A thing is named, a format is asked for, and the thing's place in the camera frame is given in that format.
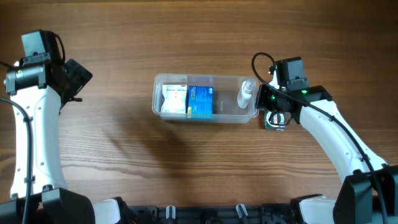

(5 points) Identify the white medicine box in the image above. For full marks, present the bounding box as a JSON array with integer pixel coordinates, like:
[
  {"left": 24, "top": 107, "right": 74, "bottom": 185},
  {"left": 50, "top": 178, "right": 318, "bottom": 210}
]
[{"left": 161, "top": 84, "right": 187, "bottom": 113}]

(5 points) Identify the green round tin box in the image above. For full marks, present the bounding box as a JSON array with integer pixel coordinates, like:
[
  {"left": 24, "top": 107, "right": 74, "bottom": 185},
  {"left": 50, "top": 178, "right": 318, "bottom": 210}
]
[{"left": 264, "top": 110, "right": 285, "bottom": 131}]

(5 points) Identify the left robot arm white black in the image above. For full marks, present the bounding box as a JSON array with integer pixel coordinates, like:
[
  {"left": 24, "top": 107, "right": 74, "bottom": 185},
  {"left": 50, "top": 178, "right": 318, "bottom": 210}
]
[{"left": 1, "top": 30, "right": 131, "bottom": 223}]

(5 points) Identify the blue medicine box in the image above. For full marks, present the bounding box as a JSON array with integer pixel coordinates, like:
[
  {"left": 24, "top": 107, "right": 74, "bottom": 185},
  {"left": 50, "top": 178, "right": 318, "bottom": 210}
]
[{"left": 187, "top": 85, "right": 214, "bottom": 119}]

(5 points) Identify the clear plastic container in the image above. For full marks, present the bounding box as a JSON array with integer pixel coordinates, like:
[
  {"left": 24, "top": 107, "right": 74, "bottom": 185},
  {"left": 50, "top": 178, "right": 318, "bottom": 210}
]
[{"left": 152, "top": 73, "right": 259, "bottom": 123}]

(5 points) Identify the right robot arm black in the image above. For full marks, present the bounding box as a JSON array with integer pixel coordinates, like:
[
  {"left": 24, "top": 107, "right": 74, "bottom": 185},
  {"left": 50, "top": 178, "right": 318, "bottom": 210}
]
[{"left": 256, "top": 57, "right": 397, "bottom": 223}]

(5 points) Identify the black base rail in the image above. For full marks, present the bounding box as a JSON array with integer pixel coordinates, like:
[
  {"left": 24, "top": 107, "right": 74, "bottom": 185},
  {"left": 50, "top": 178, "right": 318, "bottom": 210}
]
[{"left": 127, "top": 204, "right": 297, "bottom": 224}]

